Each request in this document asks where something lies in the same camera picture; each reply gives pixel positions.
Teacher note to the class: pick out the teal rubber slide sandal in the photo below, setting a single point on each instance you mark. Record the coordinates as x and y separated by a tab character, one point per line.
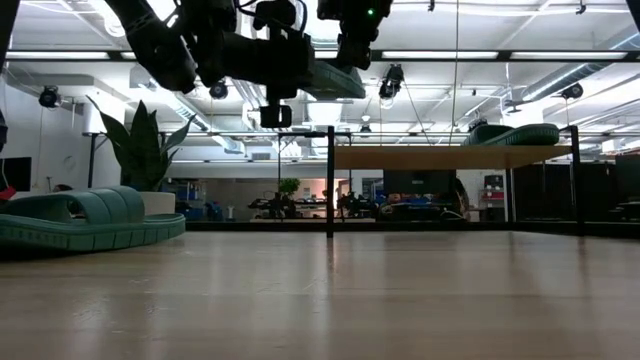
340	82
477	134
530	135
100	235

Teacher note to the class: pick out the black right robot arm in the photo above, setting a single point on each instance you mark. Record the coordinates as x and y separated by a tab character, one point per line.
360	12

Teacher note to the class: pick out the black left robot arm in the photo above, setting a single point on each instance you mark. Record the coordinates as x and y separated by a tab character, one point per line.
160	50

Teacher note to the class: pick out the wooden shelf with black legs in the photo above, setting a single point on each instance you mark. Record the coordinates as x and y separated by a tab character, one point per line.
450	157

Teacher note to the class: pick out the black ceiling spotlight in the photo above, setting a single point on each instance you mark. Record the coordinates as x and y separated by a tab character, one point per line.
572	90
391	82
218	90
49	96

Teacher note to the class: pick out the small background potted plant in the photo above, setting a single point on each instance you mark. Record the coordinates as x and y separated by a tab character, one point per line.
290	186

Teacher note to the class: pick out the black background screen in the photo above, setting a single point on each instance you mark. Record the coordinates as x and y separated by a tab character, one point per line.
420	182

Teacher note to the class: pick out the snake plant in white pot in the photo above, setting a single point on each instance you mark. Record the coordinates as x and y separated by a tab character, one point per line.
142	150

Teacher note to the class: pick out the black partition panel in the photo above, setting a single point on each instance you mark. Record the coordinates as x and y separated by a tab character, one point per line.
550	190

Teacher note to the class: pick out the red tag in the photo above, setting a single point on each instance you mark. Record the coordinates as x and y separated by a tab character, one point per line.
6	194

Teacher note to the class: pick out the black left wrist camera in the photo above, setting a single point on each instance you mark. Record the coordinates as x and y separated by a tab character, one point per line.
276	116

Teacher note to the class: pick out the black aluminium rig frame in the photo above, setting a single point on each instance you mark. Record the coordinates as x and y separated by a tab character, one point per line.
250	226

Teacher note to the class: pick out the black wall monitor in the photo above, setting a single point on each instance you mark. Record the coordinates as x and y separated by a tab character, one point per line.
15	175

